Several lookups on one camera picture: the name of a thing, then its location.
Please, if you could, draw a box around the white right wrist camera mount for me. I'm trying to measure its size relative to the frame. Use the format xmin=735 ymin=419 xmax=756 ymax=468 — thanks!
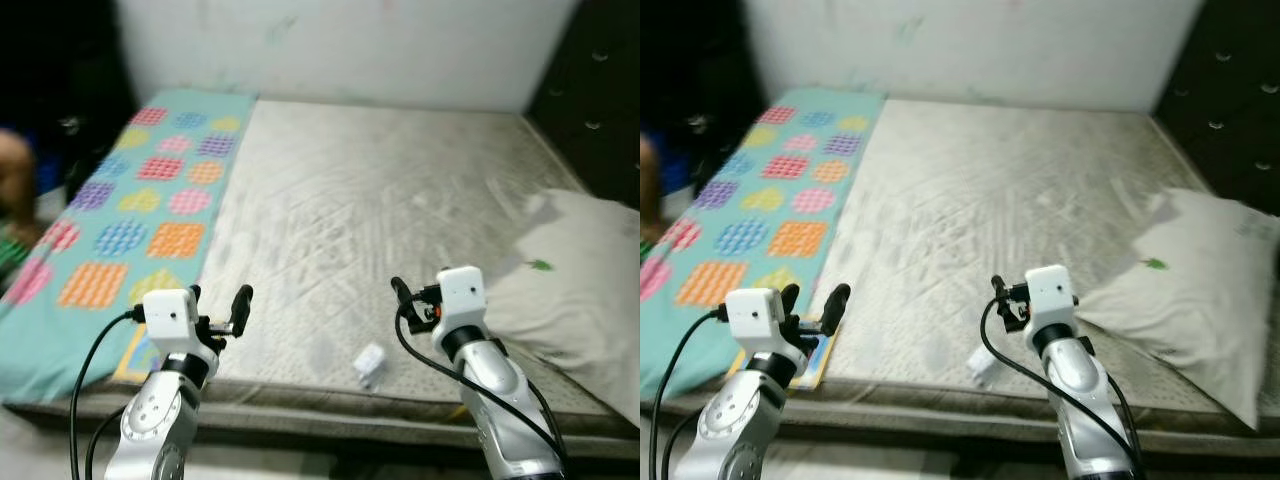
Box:
xmin=1023 ymin=264 xmax=1079 ymax=336
xmin=435 ymin=266 xmax=488 ymax=341

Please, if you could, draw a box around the black tufted headboard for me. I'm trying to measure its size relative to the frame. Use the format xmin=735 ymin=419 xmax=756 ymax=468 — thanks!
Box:
xmin=525 ymin=0 xmax=641 ymax=211
xmin=1155 ymin=0 xmax=1280 ymax=216

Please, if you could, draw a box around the small white box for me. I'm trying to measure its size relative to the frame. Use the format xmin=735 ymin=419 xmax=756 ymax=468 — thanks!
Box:
xmin=353 ymin=343 xmax=389 ymax=393
xmin=967 ymin=347 xmax=1001 ymax=389

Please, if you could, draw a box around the white pillow with green tree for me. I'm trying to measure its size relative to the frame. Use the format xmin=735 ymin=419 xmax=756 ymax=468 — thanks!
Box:
xmin=1075 ymin=188 xmax=1280 ymax=431
xmin=483 ymin=188 xmax=641 ymax=426

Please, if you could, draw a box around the grey quilted mattress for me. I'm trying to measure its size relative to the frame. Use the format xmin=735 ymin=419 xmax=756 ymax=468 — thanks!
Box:
xmin=645 ymin=97 xmax=1276 ymax=446
xmin=0 ymin=97 xmax=641 ymax=446

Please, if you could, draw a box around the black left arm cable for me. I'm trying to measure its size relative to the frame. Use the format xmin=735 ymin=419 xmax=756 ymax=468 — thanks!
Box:
xmin=68 ymin=308 xmax=146 ymax=480
xmin=648 ymin=308 xmax=731 ymax=480

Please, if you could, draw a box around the person in green striped top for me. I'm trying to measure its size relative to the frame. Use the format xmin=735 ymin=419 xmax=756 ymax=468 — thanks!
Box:
xmin=0 ymin=130 xmax=46 ymax=291
xmin=640 ymin=135 xmax=669 ymax=251

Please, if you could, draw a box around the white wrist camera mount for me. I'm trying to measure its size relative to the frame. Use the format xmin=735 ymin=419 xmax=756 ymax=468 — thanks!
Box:
xmin=1023 ymin=264 xmax=1079 ymax=336
xmin=435 ymin=266 xmax=488 ymax=341
xmin=143 ymin=288 xmax=218 ymax=363
xmin=725 ymin=288 xmax=801 ymax=366

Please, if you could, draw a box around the yellow edged colourful book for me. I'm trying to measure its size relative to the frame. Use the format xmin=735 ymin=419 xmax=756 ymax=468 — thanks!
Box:
xmin=727 ymin=320 xmax=839 ymax=391
xmin=112 ymin=322 xmax=161 ymax=386

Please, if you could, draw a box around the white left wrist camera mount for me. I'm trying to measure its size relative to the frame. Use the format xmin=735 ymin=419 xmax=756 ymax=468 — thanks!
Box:
xmin=143 ymin=288 xmax=218 ymax=363
xmin=725 ymin=288 xmax=801 ymax=366

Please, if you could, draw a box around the teal blanket with coloured shapes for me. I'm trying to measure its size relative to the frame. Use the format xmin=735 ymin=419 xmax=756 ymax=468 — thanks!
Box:
xmin=640 ymin=88 xmax=886 ymax=401
xmin=0 ymin=88 xmax=256 ymax=406

